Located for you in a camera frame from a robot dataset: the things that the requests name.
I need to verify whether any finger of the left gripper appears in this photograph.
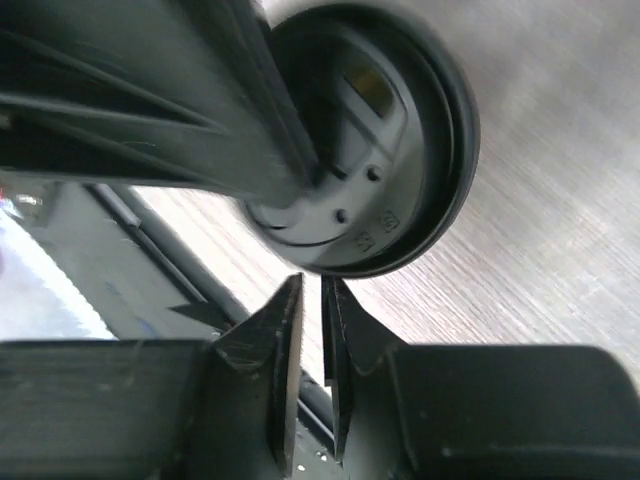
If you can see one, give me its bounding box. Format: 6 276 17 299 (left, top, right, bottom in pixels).
1 1 318 208

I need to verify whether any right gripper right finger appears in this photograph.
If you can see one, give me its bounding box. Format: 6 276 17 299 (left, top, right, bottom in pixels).
321 276 400 461

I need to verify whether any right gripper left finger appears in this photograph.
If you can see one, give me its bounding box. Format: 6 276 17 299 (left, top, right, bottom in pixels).
209 274 303 476

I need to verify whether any black plastic cup lid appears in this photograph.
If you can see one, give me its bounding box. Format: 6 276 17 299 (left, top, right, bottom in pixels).
241 1 481 279

